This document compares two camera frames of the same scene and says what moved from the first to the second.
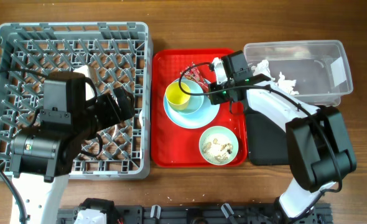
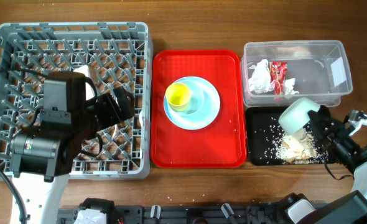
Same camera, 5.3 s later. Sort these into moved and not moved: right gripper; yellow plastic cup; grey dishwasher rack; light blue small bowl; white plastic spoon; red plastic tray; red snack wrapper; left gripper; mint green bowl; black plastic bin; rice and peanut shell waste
Moved: mint green bowl; right gripper; rice and peanut shell waste; red snack wrapper
Not moved: left gripper; white plastic spoon; black plastic bin; red plastic tray; grey dishwasher rack; yellow plastic cup; light blue small bowl
